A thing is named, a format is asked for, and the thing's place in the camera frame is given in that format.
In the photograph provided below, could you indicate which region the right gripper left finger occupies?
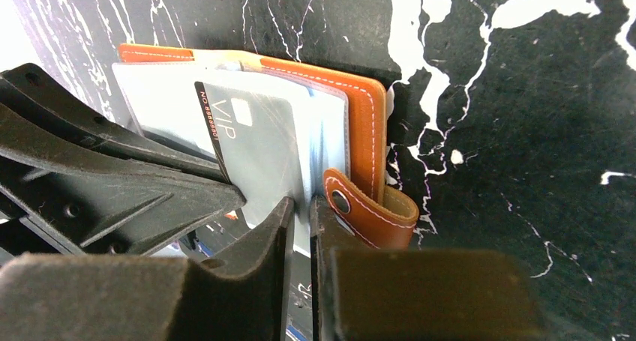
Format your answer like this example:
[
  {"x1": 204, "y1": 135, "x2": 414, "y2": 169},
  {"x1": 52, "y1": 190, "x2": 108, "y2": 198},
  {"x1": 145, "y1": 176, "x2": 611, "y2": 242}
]
[{"x1": 1, "y1": 197, "x2": 294, "y2": 340}]

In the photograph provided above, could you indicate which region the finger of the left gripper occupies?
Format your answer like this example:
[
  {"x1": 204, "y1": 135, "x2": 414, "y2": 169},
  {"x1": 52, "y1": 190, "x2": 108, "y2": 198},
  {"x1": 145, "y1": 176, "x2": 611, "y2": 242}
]
[
  {"x1": 1, "y1": 106, "x2": 245, "y2": 255},
  {"x1": 1, "y1": 63, "x2": 227, "y2": 183}
]

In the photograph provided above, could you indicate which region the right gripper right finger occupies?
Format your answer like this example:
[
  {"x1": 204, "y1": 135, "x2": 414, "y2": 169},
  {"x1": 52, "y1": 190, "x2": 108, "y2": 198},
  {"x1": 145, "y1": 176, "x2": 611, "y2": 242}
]
[{"x1": 310, "y1": 196, "x2": 545, "y2": 340}]

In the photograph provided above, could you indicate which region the black VIP credit card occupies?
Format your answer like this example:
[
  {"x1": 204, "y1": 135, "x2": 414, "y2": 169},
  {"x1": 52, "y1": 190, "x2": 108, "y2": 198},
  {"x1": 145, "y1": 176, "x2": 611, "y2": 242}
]
[{"x1": 194, "y1": 82, "x2": 304, "y2": 228}]

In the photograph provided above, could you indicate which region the brown leather card holder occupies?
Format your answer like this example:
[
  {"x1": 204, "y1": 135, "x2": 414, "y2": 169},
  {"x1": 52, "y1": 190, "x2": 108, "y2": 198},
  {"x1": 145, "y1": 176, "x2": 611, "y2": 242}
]
[{"x1": 118, "y1": 43, "x2": 419, "y2": 249}]

